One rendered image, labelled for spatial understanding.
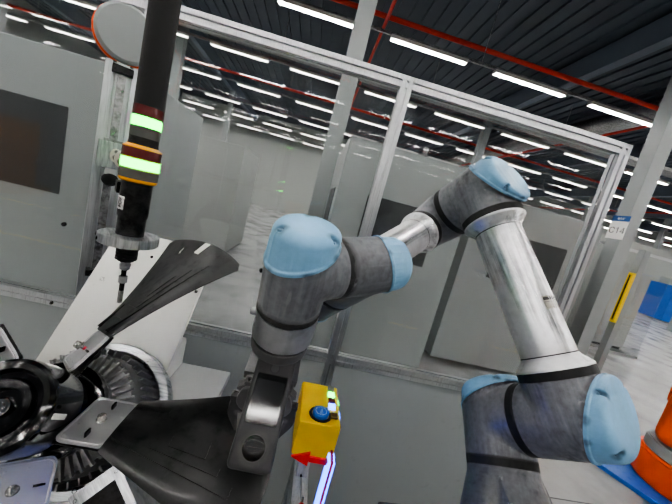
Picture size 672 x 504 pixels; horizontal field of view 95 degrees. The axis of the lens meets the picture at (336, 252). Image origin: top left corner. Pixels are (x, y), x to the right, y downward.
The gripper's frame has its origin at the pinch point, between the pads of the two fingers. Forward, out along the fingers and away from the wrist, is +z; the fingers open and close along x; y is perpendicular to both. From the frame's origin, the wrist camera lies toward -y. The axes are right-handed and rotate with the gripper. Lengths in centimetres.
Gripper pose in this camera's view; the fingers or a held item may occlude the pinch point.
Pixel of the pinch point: (253, 446)
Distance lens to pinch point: 54.9
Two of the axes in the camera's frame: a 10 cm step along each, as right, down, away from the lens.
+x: -9.6, -2.4, -1.0
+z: -2.6, 8.6, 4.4
